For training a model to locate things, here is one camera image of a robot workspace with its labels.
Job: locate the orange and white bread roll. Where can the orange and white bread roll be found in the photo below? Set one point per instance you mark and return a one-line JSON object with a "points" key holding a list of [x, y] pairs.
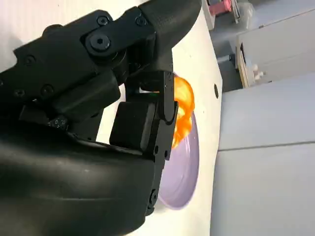
{"points": [[184, 98]]}

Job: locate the white workshop cabinet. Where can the white workshop cabinet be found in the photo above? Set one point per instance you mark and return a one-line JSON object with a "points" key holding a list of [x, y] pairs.
{"points": [[283, 49]]}

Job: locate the grey partition panel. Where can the grey partition panel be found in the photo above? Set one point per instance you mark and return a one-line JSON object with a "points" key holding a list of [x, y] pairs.
{"points": [[270, 113], [265, 194]]}

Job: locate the lilac plate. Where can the lilac plate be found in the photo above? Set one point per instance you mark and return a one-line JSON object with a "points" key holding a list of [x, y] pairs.
{"points": [[182, 172]]}

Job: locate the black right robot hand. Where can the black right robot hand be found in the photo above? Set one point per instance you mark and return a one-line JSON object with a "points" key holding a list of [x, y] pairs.
{"points": [[61, 177]]}

